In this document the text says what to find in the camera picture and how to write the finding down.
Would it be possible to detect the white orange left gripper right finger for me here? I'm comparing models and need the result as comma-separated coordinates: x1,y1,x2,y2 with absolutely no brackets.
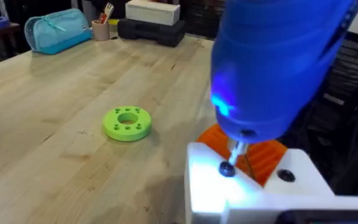
246,139,336,197

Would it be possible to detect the white orange left gripper left finger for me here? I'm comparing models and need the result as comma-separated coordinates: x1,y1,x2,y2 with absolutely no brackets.
185,123,264,224

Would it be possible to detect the black screw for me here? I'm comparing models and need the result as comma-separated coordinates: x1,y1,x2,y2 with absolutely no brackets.
218,161,237,179

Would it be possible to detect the green disc with holes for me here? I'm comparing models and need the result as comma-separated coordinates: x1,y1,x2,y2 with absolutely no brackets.
102,106,153,142

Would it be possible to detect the black case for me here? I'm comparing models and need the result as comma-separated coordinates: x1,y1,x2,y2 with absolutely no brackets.
117,18,186,48

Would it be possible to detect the white box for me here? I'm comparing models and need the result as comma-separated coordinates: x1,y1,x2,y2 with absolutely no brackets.
124,0,181,27

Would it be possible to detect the beige cup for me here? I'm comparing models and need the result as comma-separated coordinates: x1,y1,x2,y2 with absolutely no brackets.
91,19,111,42

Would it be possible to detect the wooden fork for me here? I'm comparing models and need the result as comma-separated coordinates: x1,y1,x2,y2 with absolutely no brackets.
103,2,115,23

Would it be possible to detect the light blue zip bag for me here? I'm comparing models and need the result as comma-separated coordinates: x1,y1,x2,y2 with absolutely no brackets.
24,8,93,55

